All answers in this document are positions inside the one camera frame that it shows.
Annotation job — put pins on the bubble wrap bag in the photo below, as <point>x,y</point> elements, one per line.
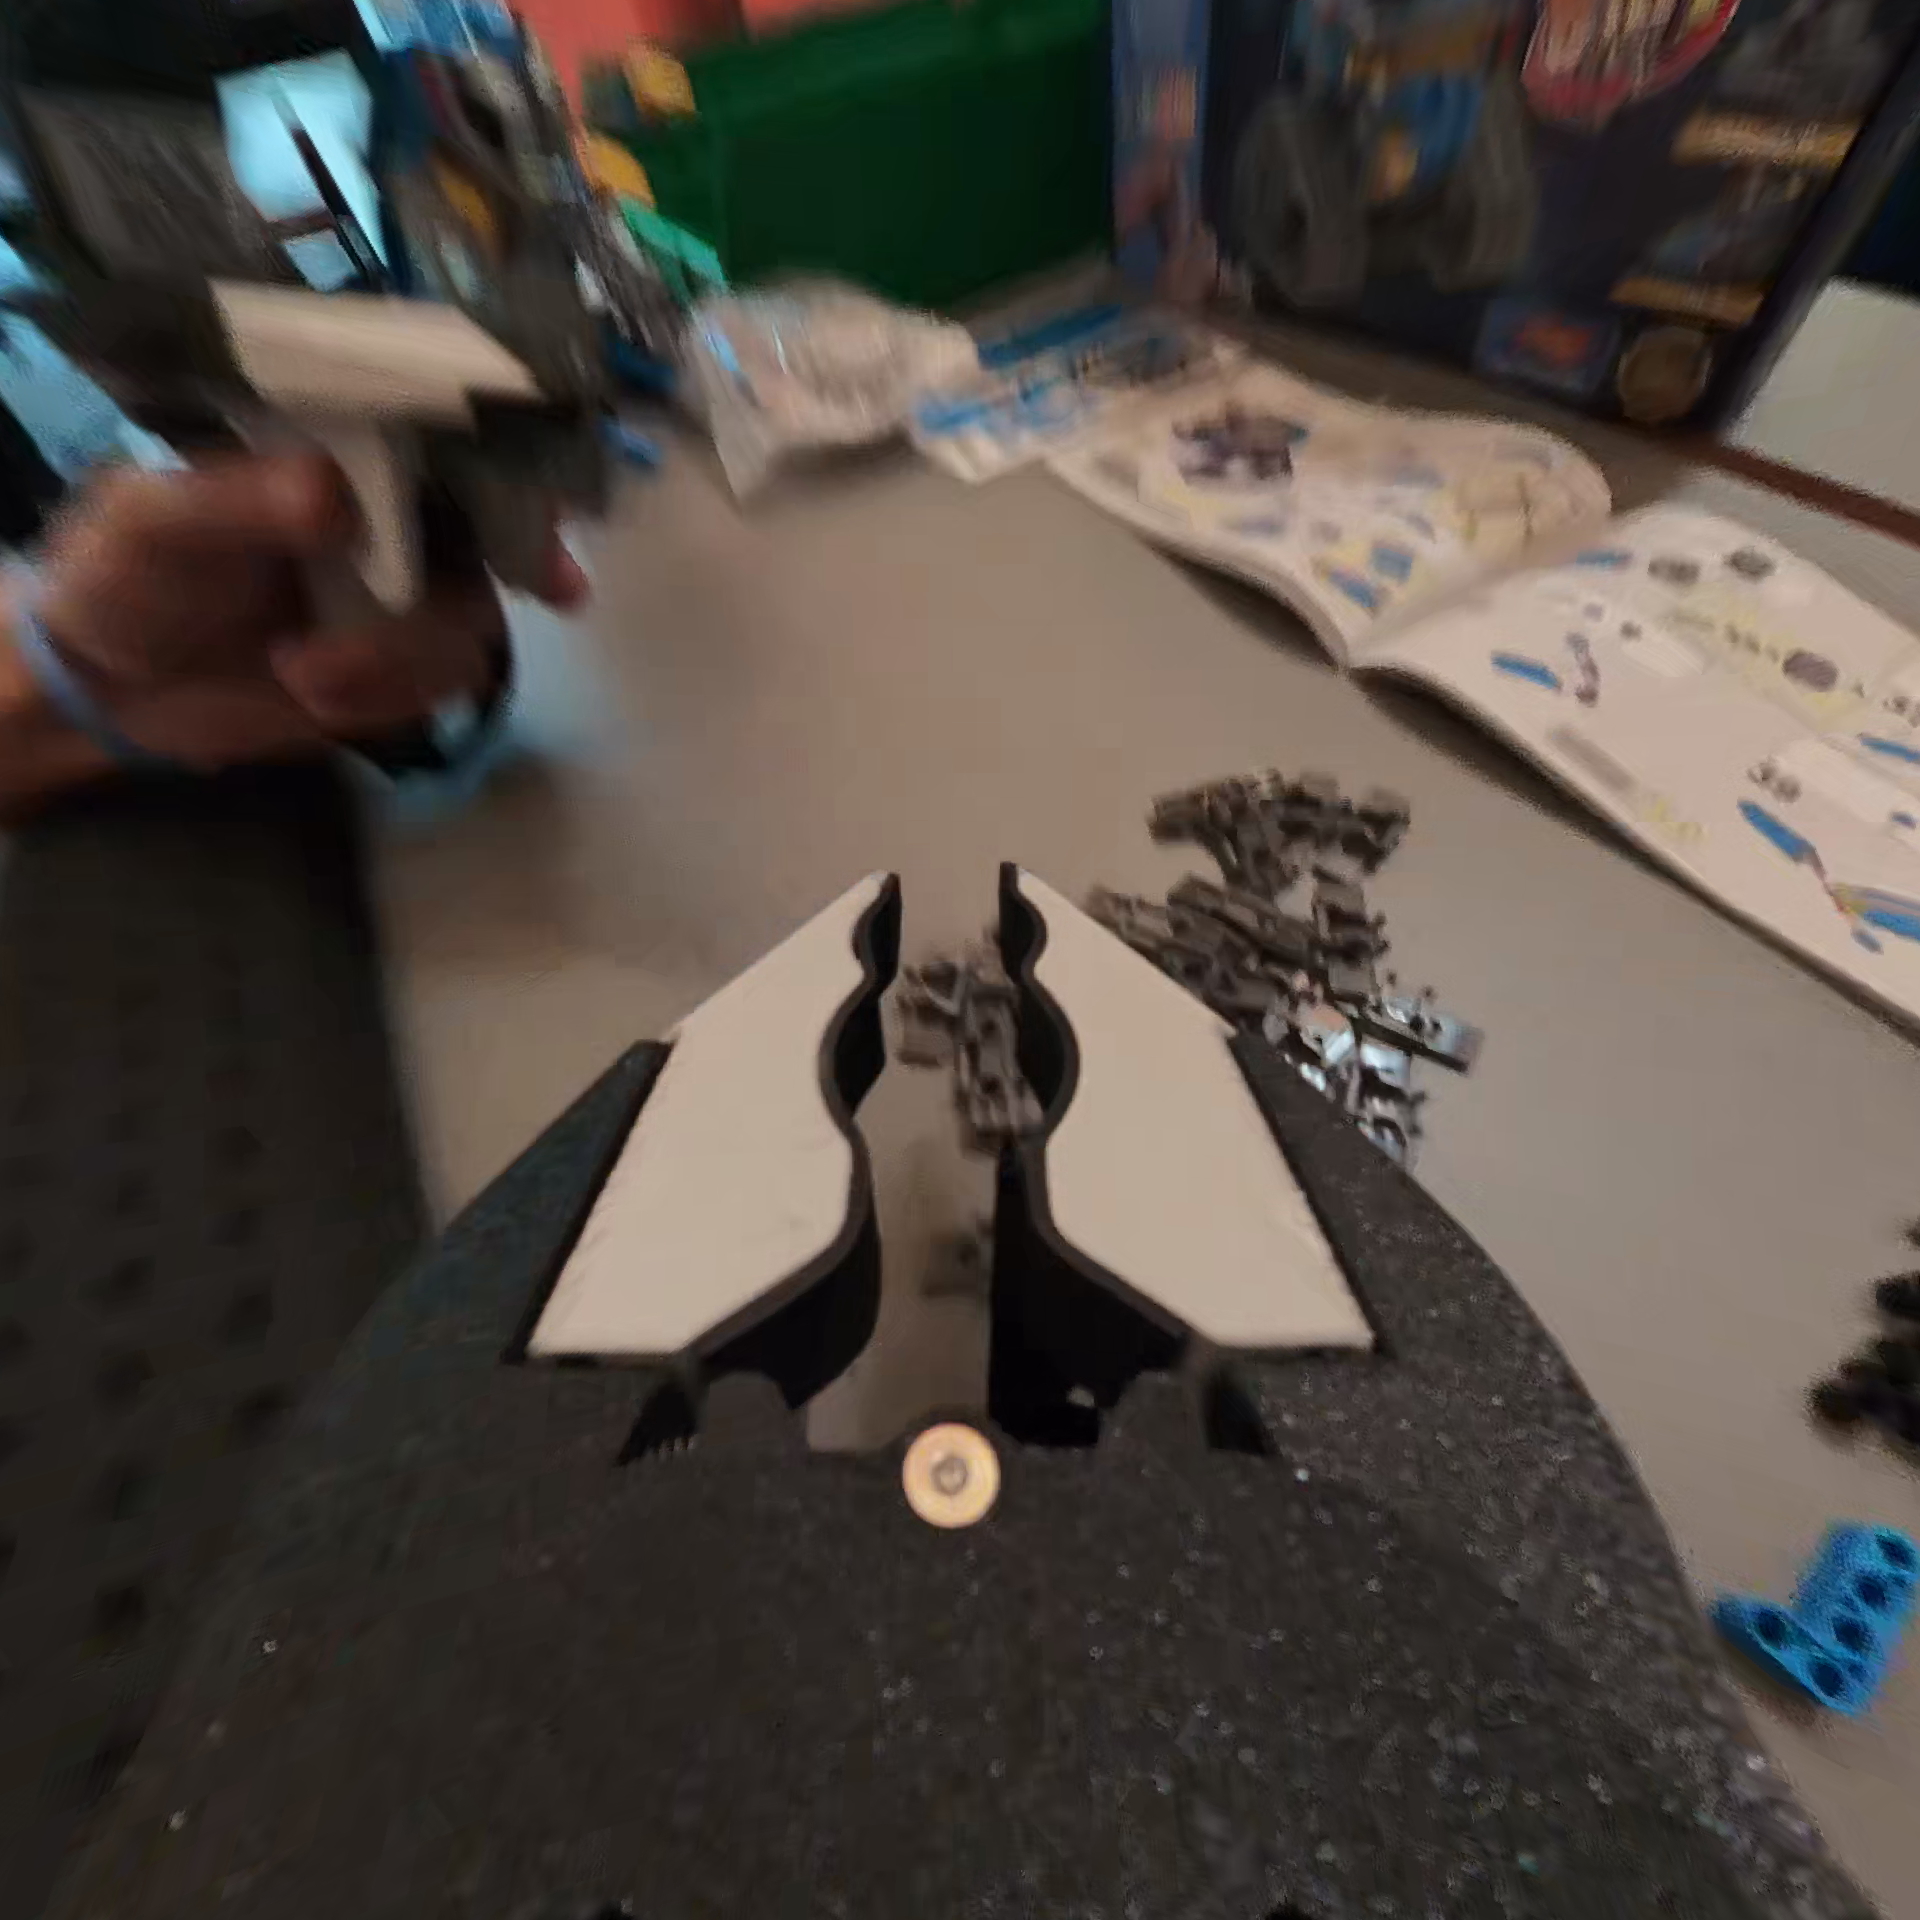
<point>825,375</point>

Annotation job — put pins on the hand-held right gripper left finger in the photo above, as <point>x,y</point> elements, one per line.
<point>721,1184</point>

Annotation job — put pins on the toy kit box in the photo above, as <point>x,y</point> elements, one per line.
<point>1501,181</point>

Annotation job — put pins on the blue angled toy beam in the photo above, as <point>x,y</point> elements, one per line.
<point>1830,1621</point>

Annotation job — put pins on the instruction manual booklet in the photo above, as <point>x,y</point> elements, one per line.
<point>1575,630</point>

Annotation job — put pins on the green plastic bin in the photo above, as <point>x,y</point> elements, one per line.
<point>900,151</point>

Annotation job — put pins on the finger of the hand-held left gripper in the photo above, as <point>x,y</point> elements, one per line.
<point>360,353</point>

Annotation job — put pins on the black perforated foam pad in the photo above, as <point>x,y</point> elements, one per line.
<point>181,1201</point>

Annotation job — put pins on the grey desk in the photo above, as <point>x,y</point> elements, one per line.
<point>900,675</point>

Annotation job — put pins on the person's left hand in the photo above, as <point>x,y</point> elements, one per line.
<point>225,600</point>

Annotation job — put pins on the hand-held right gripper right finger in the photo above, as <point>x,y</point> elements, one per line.
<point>1184,1184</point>

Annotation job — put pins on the partly built toy vehicle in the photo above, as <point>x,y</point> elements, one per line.
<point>451,151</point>

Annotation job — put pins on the pile of grey track pieces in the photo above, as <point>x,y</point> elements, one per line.
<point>1274,931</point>

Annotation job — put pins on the blue sticker sheet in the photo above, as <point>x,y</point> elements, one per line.
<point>1080,375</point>

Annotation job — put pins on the blue wristband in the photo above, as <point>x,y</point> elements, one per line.
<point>52,668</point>

